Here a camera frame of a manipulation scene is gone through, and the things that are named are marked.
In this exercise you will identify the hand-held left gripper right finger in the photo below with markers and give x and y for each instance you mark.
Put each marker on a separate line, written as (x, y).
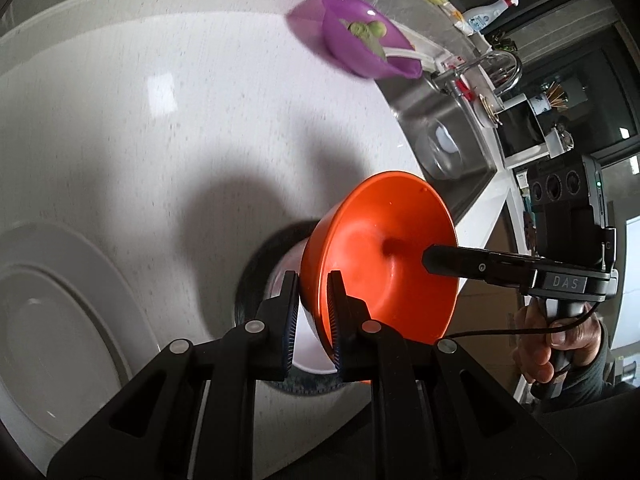
(334, 320)

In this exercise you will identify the large white plate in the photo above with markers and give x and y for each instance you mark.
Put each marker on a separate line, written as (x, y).
(140, 320)

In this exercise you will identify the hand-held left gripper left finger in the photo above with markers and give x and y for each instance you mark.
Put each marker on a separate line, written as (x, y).
(289, 320)

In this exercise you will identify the white chopstick holder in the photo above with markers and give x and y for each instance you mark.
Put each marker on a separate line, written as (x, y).
(542, 102)

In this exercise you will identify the white spoon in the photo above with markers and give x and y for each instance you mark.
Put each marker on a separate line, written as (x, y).
(405, 54)

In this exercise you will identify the white spray bottle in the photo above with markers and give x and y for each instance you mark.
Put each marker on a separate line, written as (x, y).
(487, 12)

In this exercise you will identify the person's right hand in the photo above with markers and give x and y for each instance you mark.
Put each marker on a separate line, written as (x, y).
(540, 355)

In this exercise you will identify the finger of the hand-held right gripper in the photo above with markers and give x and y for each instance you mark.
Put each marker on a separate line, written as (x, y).
(475, 264)

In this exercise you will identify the brown cardboard box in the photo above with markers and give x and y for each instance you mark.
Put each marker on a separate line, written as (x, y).
(487, 310)

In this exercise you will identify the purple plastic bowl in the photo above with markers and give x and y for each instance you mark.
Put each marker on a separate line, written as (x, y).
(350, 45)

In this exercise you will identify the glass bowl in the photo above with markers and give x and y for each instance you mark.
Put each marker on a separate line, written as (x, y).
(442, 152)

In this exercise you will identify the orange plastic bowl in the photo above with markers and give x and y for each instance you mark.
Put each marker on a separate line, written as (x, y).
(390, 260)

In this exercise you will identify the chrome faucet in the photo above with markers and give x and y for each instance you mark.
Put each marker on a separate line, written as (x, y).
(497, 67)

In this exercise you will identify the green vegetable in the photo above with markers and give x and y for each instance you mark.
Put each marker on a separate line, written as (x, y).
(369, 30)

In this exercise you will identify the stainless steel sink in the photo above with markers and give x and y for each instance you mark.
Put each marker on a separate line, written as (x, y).
(450, 125)

